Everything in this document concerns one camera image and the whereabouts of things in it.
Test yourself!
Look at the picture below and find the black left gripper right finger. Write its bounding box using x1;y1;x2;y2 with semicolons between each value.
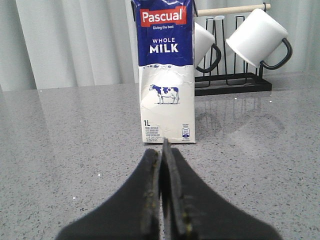
161;139;282;240

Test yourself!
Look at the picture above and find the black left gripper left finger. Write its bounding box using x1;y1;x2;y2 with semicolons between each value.
56;149;161;240

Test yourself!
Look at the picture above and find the blue white milk carton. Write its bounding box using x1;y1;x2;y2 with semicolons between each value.
131;0;196;143

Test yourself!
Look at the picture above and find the white enamel mug left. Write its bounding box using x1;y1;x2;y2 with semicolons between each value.
194;22;222;74

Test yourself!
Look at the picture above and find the white enamel mug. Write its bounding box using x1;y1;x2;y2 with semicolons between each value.
226;8;293;70
194;22;222;74

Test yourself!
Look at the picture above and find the white enamel mug right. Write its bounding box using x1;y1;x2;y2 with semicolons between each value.
226;8;293;70

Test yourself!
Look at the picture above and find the black wire mug rack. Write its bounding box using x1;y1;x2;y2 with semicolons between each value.
195;3;272;96

